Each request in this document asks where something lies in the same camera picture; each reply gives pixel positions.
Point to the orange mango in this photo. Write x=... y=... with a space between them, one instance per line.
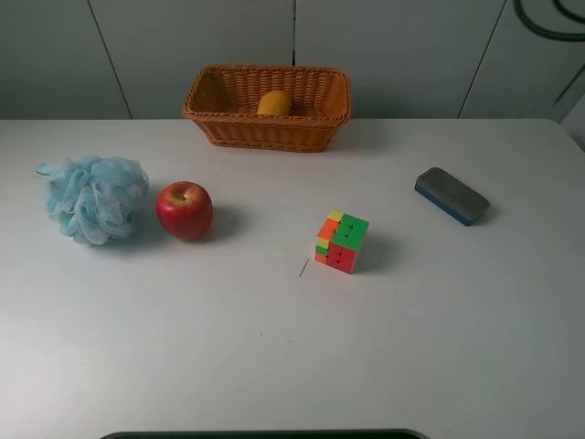
x=275 y=103

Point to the blue mesh bath loofah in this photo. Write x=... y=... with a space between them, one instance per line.
x=95 y=199

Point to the multicoloured puzzle cube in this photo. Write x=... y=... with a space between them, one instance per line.
x=339 y=240

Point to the grey blue board eraser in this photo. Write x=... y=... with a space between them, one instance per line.
x=451 y=195

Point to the red apple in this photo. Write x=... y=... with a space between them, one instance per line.
x=184 y=210

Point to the orange wicker basket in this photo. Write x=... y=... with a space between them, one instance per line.
x=224 y=100

